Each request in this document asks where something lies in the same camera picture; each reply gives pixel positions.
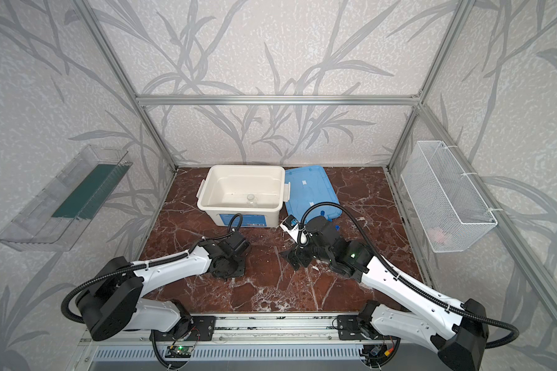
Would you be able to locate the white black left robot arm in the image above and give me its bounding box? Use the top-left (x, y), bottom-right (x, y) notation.
top-left (61, 230), bottom-right (250, 341)

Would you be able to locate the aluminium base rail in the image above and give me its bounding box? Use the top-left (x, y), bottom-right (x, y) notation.
top-left (88, 305), bottom-right (462, 350)

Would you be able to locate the clear acrylic wall shelf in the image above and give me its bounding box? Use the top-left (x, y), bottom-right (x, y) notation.
top-left (0, 145), bottom-right (133, 252)

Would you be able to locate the white plastic storage bin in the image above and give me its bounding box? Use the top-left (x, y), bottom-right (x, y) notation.
top-left (196, 165), bottom-right (290, 228)

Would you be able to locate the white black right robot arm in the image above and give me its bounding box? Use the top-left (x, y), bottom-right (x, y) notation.
top-left (280, 216), bottom-right (489, 370)

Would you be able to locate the blue plastic bin lid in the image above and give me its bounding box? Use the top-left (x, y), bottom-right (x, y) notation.
top-left (286, 165), bottom-right (340, 220)

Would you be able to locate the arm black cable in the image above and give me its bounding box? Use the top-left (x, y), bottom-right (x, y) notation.
top-left (296, 201), bottom-right (521, 349)
top-left (59, 212), bottom-right (244, 325)

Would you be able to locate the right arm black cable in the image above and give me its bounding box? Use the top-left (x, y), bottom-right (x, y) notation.
top-left (296, 201), bottom-right (521, 349)

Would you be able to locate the small clear glass beaker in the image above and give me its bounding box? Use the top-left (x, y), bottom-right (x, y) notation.
top-left (247, 194), bottom-right (257, 207)

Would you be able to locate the white wire mesh basket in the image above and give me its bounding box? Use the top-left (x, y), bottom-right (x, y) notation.
top-left (401, 141), bottom-right (498, 254)

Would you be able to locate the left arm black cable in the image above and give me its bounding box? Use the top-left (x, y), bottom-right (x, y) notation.
top-left (59, 212), bottom-right (244, 325)

